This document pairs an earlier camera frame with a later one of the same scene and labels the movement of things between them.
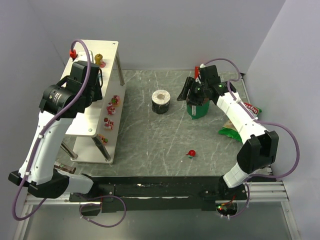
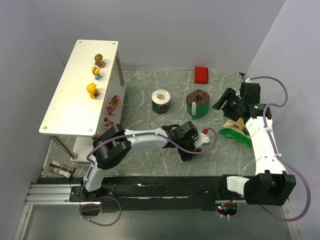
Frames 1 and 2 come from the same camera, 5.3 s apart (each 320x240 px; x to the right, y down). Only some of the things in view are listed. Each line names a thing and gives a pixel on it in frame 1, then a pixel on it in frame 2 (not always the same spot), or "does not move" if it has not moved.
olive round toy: (98, 57) does not move
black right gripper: (194, 92) → (227, 105)
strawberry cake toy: (108, 124) does not move
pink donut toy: (115, 99) does not move
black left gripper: (96, 88) → (187, 149)
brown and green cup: (197, 111) does not move
